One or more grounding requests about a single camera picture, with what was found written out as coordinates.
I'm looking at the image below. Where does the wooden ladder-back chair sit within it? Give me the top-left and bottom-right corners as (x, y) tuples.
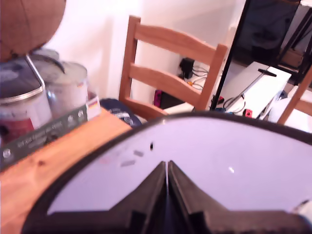
(118, 15), (229, 120)

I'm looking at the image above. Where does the white flat box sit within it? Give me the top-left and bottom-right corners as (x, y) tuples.
(219, 60), (293, 120)

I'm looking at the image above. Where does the pink game controller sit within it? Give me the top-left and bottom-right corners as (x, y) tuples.
(153, 89), (163, 107)

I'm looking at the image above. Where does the black power adapter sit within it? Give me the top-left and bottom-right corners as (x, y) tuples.
(179, 58), (195, 79)

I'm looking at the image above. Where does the black rice cooker lid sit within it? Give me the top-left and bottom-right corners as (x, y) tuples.
(21, 111), (312, 234)

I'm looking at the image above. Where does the steel pot under globe stand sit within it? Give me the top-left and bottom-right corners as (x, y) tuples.
(0, 58), (53, 145)

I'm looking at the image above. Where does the grey-green cardboard pot tray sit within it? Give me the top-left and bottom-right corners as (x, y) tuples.
(0, 96), (102, 169)

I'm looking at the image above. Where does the black cable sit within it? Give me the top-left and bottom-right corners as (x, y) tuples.
(223, 96), (246, 114)

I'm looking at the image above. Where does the cork globe on metal stand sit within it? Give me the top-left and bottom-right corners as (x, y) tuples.
(0, 0), (67, 100)

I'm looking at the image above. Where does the dark blue cushion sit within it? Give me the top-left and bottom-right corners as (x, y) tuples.
(99, 97), (142, 128)

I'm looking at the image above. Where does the tall steel pot, glass lid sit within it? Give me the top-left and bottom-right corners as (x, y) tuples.
(31, 48), (89, 120)

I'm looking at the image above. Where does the plain wooden chair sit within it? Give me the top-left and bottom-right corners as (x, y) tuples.
(277, 73), (312, 125)

